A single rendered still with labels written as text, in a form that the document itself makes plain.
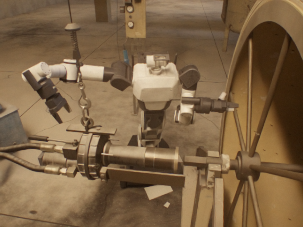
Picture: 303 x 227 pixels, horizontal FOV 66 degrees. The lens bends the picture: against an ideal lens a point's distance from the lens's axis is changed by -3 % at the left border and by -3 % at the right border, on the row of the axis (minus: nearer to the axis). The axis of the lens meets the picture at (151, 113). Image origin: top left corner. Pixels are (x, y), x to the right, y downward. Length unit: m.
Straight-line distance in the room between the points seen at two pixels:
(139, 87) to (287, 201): 1.49
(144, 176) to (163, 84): 0.53
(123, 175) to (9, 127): 1.84
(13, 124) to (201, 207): 2.14
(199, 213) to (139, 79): 0.85
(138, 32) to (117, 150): 1.91
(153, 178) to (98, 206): 1.10
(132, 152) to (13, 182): 1.73
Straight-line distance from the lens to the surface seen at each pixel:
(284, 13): 1.00
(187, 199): 2.07
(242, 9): 5.52
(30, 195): 2.57
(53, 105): 1.24
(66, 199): 2.42
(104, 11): 10.02
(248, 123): 1.35
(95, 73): 1.42
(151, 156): 1.25
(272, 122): 2.15
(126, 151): 1.28
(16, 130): 2.96
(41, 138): 1.45
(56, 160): 1.46
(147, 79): 1.39
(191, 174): 2.27
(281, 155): 2.24
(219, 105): 1.29
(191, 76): 1.45
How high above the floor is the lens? 1.79
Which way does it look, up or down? 31 degrees down
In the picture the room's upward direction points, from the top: straight up
